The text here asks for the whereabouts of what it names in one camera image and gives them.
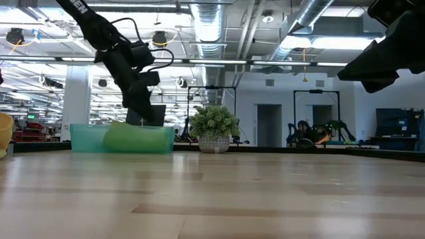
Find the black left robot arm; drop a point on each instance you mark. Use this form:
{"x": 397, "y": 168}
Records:
{"x": 96, "y": 30}

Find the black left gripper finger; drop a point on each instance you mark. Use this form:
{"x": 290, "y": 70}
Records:
{"x": 146, "y": 86}
{"x": 131, "y": 105}

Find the red tool cabinet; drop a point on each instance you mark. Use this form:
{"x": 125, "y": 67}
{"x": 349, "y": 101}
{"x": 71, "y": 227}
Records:
{"x": 31, "y": 131}

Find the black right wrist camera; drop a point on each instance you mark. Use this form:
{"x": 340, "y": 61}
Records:
{"x": 391, "y": 10}

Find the white building pillar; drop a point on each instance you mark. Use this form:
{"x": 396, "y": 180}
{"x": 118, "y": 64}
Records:
{"x": 76, "y": 99}

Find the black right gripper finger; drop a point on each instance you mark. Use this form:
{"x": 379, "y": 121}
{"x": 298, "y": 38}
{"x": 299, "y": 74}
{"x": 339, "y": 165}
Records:
{"x": 368, "y": 66}
{"x": 378, "y": 85}

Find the teal translucent plastic bin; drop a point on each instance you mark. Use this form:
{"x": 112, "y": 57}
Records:
{"x": 86, "y": 139}

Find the yellow microfiber towel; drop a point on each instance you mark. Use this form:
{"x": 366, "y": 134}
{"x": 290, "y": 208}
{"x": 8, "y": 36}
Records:
{"x": 5, "y": 132}

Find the bright ceiling light panel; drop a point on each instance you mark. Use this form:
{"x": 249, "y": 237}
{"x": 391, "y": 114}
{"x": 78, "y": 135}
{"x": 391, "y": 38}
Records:
{"x": 332, "y": 42}

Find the lime green microfiber towel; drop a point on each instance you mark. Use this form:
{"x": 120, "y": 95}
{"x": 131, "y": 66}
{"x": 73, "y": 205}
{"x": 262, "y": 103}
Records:
{"x": 139, "y": 139}

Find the artificial plant in patterned pot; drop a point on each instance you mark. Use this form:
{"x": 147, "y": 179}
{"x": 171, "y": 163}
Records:
{"x": 214, "y": 126}

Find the dark background workstation cabinet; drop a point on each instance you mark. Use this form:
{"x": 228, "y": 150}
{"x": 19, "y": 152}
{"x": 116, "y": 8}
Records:
{"x": 396, "y": 126}

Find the black aluminium table frame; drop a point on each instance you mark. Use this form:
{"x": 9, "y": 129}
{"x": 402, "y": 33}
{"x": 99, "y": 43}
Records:
{"x": 265, "y": 150}

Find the black background robot arms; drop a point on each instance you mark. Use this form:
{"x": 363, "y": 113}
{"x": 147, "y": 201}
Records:
{"x": 318, "y": 132}

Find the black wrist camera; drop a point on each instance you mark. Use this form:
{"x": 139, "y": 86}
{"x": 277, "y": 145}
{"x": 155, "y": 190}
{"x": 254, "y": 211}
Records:
{"x": 141, "y": 54}
{"x": 391, "y": 10}

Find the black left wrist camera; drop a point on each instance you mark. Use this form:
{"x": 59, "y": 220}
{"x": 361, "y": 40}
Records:
{"x": 141, "y": 54}

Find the long ceiling light strip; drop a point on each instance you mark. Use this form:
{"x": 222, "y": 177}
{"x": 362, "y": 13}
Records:
{"x": 216, "y": 61}

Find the black background monitor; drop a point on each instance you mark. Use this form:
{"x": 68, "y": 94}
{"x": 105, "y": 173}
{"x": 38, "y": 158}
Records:
{"x": 160, "y": 114}

